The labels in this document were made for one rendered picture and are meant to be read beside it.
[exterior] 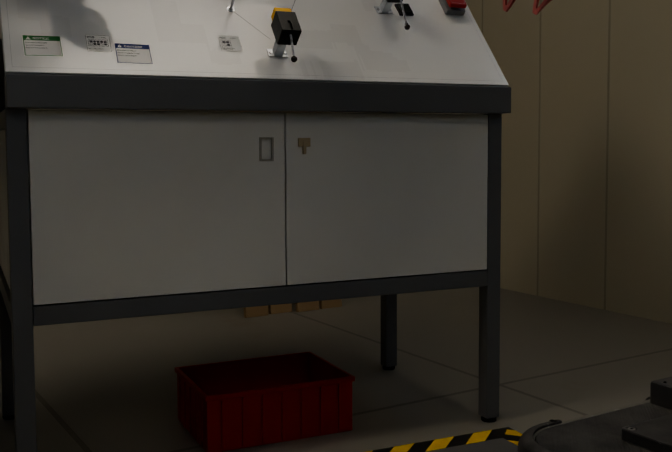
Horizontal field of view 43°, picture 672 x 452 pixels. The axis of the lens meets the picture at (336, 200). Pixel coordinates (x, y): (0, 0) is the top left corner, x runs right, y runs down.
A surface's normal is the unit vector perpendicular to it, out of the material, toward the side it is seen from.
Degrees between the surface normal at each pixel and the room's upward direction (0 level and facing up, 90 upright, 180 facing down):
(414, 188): 90
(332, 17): 50
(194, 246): 90
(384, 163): 90
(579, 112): 90
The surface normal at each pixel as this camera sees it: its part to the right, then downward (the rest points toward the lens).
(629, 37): -0.85, 0.04
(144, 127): 0.41, 0.06
